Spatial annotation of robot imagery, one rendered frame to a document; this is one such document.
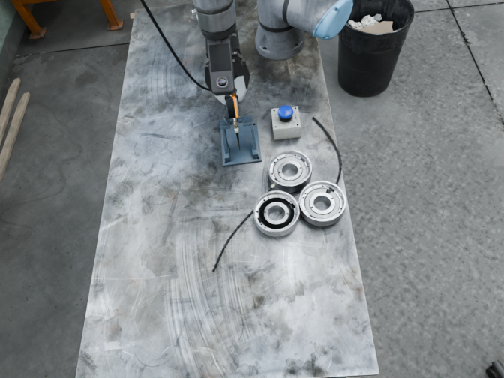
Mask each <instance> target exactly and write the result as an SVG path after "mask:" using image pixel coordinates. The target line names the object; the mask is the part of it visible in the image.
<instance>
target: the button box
mask: <svg viewBox="0 0 504 378"><path fill-rule="evenodd" d="M292 108H293V115H292V117H290V118H281V117H279V115H278V109H279V108H276V109H271V114H272V124H273V132H274V140H286V139H294V138H301V124H300V118H299V107H298V106H292Z"/></svg>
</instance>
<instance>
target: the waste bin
mask: <svg viewBox="0 0 504 378"><path fill-rule="evenodd" d="M352 3H353V5H352V11H351V14H350V15H349V19H348V20H347V21H346V24H345V26H344V27H343V28H342V29H341V31H340V32H339V33H338V35H339V41H338V82H339V84H340V86H341V88H342V89H343V90H344V91H346V92H348V93H350V94H351V95H355V96H358V97H372V96H375V95H378V94H380V93H382V92H384V91H385V90H386V89H387V87H388V86H389V83H390V80H391V78H392V74H393V72H394V69H395V65H396V63H397V60H398V57H399V55H400V52H401V48H402V46H403V44H404V41H405V40H406V36H407V33H408V31H409V29H410V25H411V23H412V21H413V18H414V15H415V11H414V7H413V5H412V3H411V2H410V0H352ZM376 14H381V17H382V19H381V20H380V21H378V23H381V22H382V21H389V22H393V23H392V29H393V31H391V32H387V33H381V34H374V33H367V32H363V31H359V30H357V29H355V28H353V27H351V25H349V23H348V22H349V21H350V20H352V21H354V22H355V23H358V22H361V21H362V19H363V18H364V17H365V16H368V15H370V17H374V16H375V15H376Z"/></svg>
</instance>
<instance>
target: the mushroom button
mask: <svg viewBox="0 0 504 378"><path fill-rule="evenodd" d="M277 114H278V115H279V117H281V118H282V119H288V118H290V117H292V116H293V108H292V107H291V106H288V105H283V106H281V107H280V108H279V109H278V111H277Z"/></svg>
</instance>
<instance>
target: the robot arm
mask: <svg viewBox="0 0 504 378"><path fill-rule="evenodd" d="M193 6H194V9H193V10H192V14H193V15H196V18H197V21H198V24H199V27H200V30H201V33H202V35H203V36H204V37H205V52H206V55H207V59H206V60H205V63H206V65H208V67H204V70H205V83H206V85H207V86H208V87H209V89H210V90H211V92H212V93H213V94H214V96H215V97H216V98H217V99H218V100H219V101H220V102H221V103H223V104H224V105H227V102H226V99H227V97H226V96H225V95H232V94H233V93H234V92H235V90H236V94H237V98H238V102H239V103H241V102H242V101H243V99H244V97H245V95H246V91H247V88H248V84H249V81H250V71H249V67H248V66H247V64H246V61H242V55H241V50H240V44H239V35H238V29H237V30H236V8H235V2H234V0H193ZM257 6H258V14H259V26H258V29H257V32H256V37H255V43H256V50H257V51H258V53H259V54H260V55H261V56H263V57H265V58H267V59H272V60H284V59H290V58H292V57H294V56H296V55H298V54H299V53H300V52H301V51H302V49H303V47H304V45H305V33H304V32H307V33H308V34H310V35H313V36H314V37H315V38H316V37H318V38H321V39H323V40H330V39H332V38H334V37H335V36H336V35H337V34H338V33H339V32H340V31H341V29H342V28H343V27H344V26H345V24H346V22H347V20H348V19H349V17H350V14H351V11H352V9H353V0H257ZM233 33H235V34H236V36H235V35H234V36H232V34H233Z"/></svg>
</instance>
